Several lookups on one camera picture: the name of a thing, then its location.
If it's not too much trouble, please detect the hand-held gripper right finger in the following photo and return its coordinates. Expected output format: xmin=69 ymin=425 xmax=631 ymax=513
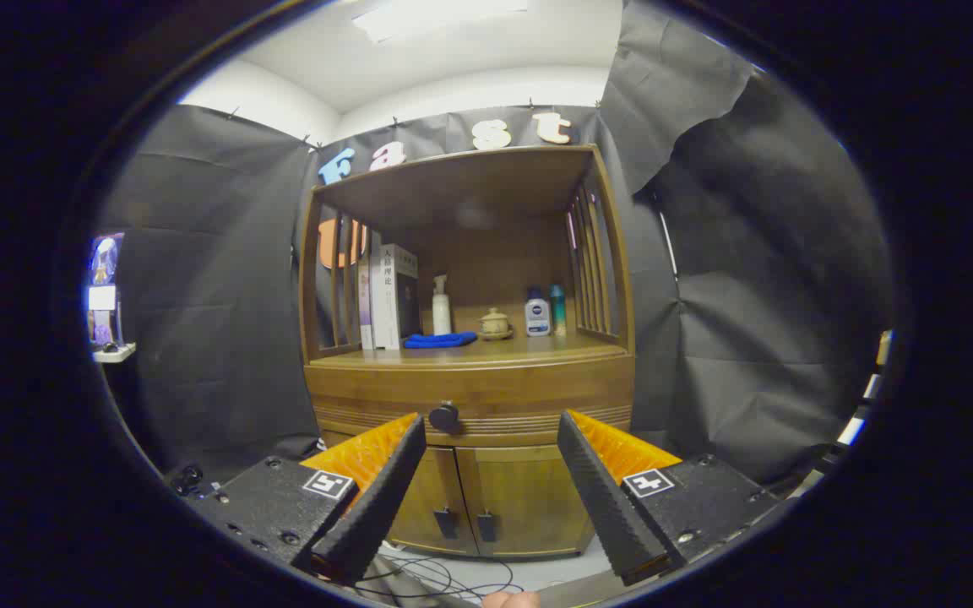
xmin=557 ymin=410 xmax=783 ymax=587

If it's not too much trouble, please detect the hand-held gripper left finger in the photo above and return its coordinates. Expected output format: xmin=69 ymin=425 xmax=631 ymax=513
xmin=185 ymin=412 xmax=427 ymax=588

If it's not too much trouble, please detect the wooden cabinet door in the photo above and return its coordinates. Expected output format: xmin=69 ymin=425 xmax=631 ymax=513
xmin=457 ymin=445 xmax=598 ymax=559
xmin=385 ymin=446 xmax=479 ymax=557

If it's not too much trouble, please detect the wooden countertop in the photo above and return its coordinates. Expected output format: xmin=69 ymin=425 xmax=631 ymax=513
xmin=307 ymin=325 xmax=632 ymax=366

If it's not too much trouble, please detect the wooden cabinet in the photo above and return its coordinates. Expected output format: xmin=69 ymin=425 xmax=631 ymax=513
xmin=296 ymin=144 xmax=639 ymax=560

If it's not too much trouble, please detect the blue folded cloth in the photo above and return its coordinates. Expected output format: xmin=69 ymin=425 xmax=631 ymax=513
xmin=404 ymin=331 xmax=479 ymax=350

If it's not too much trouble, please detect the small black device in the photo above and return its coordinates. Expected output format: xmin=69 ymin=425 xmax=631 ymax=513
xmin=167 ymin=463 xmax=204 ymax=497

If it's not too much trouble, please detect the thin purple book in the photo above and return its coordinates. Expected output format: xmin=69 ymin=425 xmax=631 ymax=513
xmin=357 ymin=253 xmax=374 ymax=350

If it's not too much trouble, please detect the white pump bottle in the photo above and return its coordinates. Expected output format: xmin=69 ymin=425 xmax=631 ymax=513
xmin=432 ymin=274 xmax=453 ymax=336

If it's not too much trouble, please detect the white lotion bottle blue cap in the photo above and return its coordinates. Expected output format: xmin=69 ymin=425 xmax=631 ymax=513
xmin=525 ymin=287 xmax=552 ymax=338

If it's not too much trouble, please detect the thick white book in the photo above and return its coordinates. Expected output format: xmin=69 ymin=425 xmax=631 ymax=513
xmin=371 ymin=243 xmax=421 ymax=350

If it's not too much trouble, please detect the black white striped bar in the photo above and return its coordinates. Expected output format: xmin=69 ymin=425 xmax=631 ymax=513
xmin=791 ymin=329 xmax=894 ymax=499

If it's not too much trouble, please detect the ceiling light panel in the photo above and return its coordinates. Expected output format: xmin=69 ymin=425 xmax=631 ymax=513
xmin=351 ymin=0 xmax=530 ymax=44

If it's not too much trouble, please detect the wall poster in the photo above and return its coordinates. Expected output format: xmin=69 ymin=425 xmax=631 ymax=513
xmin=87 ymin=232 xmax=126 ymax=347

